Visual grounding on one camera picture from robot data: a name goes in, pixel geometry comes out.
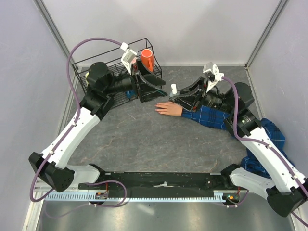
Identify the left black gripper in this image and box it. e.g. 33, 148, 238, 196
104, 59, 167, 103

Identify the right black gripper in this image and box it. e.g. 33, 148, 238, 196
170, 76, 236, 115

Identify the white nail polish cap brush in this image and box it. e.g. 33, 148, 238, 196
170, 83, 178, 94

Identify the nail polish bottle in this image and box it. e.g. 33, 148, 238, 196
169, 91, 180, 98

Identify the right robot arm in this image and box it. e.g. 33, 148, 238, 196
169, 77, 308, 217

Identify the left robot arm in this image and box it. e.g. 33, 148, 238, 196
29, 59, 167, 193

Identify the blue plaid sleeve forearm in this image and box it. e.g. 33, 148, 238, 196
181, 106, 230, 130

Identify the mannequin hand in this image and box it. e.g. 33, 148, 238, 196
155, 102, 183, 116

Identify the blue item in rack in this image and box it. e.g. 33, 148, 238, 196
126, 90, 136, 99

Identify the orange mug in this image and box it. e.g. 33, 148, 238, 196
141, 49, 154, 72

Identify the yellow faceted mug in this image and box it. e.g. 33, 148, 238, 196
85, 72, 89, 86

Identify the blue plaid cloth pile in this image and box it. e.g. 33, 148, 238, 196
240, 117, 286, 173

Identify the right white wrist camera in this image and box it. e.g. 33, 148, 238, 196
203, 62, 224, 93

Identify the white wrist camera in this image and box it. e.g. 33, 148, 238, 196
203, 62, 224, 93
121, 48, 137, 74

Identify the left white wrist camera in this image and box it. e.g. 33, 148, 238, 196
121, 48, 137, 74

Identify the black wire dish rack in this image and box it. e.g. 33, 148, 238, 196
73, 38, 154, 108

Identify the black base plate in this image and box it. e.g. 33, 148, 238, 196
78, 171, 241, 198

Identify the light blue cable duct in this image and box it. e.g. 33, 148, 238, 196
45, 191, 227, 203

